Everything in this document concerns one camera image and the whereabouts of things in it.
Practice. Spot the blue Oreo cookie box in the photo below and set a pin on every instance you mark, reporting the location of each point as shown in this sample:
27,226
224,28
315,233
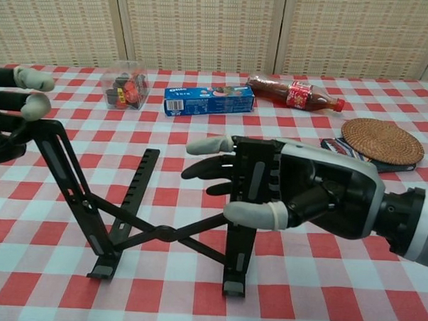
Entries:
209,101

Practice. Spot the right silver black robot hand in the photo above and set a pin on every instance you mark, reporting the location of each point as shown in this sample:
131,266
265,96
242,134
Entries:
341,180

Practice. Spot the round woven rattan coaster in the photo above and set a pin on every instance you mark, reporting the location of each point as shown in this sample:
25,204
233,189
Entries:
382,139

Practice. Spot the black folding laptop stand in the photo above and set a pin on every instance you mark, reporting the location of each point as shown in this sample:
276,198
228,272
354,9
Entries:
166,233

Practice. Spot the red white checkered tablecloth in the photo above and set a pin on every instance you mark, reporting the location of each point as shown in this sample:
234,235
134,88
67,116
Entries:
336,297

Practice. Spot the cola bottle with red label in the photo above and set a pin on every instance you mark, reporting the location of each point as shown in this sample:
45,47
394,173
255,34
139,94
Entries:
298,95

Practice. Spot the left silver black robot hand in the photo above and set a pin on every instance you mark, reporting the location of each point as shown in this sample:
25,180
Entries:
7,101

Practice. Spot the dark flat chocolate box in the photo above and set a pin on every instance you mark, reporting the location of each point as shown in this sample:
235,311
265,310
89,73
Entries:
337,146

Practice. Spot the clear plastic snack box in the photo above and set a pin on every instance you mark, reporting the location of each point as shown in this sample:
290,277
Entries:
126,89

